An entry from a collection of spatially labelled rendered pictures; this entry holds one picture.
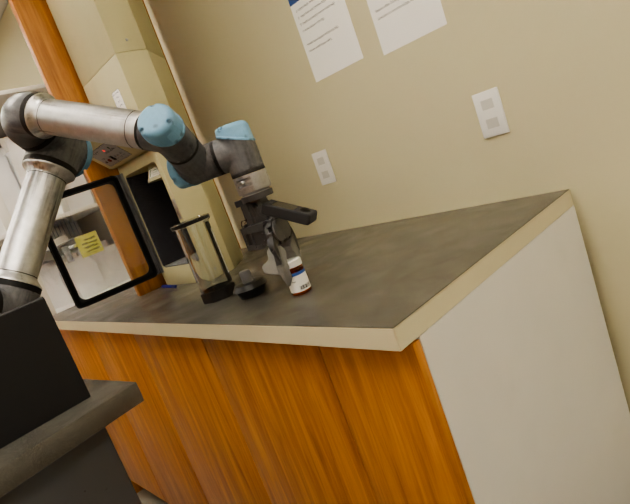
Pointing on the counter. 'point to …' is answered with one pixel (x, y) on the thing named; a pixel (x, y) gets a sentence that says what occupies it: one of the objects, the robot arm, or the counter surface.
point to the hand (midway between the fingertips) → (296, 275)
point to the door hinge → (140, 223)
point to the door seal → (135, 231)
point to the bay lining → (157, 216)
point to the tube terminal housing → (199, 197)
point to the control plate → (110, 154)
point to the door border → (133, 231)
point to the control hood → (120, 161)
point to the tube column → (102, 31)
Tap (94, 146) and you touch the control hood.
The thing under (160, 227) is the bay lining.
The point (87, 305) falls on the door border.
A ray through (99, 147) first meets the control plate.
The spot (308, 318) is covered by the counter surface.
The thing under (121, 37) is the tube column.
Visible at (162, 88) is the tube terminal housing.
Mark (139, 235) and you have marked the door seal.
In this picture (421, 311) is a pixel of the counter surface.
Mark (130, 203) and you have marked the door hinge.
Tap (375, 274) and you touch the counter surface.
